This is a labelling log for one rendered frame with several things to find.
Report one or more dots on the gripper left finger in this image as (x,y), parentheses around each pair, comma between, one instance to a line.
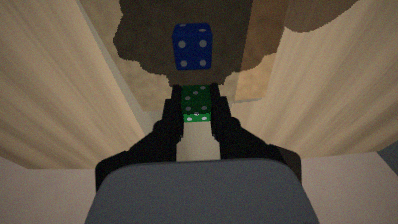
(158,146)

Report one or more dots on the dark blue die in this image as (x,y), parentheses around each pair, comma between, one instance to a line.
(192,45)

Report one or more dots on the green die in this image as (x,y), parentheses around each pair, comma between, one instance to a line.
(196,103)

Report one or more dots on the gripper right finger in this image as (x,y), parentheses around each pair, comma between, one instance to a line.
(236,142)

